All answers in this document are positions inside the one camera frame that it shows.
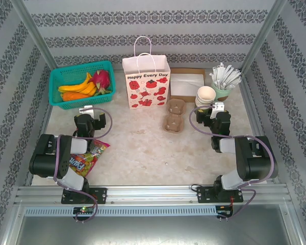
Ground stack of green paper cups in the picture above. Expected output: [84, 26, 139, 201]
[194, 85, 217, 113]

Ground brown pulp cup carrier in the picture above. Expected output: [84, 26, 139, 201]
[164, 98, 186, 133]

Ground white red-printed paper bag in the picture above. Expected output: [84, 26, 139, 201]
[121, 36, 171, 110]

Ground brown cardboard napkin box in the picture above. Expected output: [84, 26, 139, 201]
[169, 67, 206, 103]

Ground mint green holder cup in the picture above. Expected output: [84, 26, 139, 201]
[210, 81, 233, 103]

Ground orange toy fruit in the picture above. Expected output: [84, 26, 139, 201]
[61, 91, 90, 102]

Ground white paper napkins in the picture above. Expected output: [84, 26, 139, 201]
[170, 72, 204, 97]

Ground colourful fruit candy bag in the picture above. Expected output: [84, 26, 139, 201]
[68, 139, 111, 179]

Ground white wrapped straw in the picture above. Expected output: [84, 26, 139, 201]
[209, 72, 220, 89]
[218, 61, 227, 89]
[212, 65, 223, 89]
[223, 64, 234, 90]
[229, 75, 243, 90]
[226, 69, 242, 90]

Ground yellow banana bunch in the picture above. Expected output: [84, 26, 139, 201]
[58, 72, 97, 96]

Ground pink dragon fruit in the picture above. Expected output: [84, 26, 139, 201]
[88, 69, 112, 96]

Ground teal plastic basket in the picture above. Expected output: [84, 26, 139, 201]
[48, 60, 117, 110]

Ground grey metal sheet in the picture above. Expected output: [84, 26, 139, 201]
[5, 204, 301, 245]

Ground purple cable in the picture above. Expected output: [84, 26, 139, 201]
[53, 107, 113, 224]
[189, 106, 280, 223]

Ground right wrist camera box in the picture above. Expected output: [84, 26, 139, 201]
[210, 102, 225, 118]

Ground aluminium back rail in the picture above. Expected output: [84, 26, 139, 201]
[112, 67, 243, 74]

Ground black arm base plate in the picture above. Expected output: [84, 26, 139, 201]
[61, 187, 108, 205]
[196, 185, 245, 204]

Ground aluminium mounting rail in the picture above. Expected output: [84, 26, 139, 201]
[14, 185, 293, 205]

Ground grey slotted cable duct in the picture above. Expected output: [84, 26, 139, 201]
[24, 206, 217, 216]

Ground aluminium frame post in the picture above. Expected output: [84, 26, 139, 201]
[241, 0, 288, 74]
[10, 0, 54, 71]

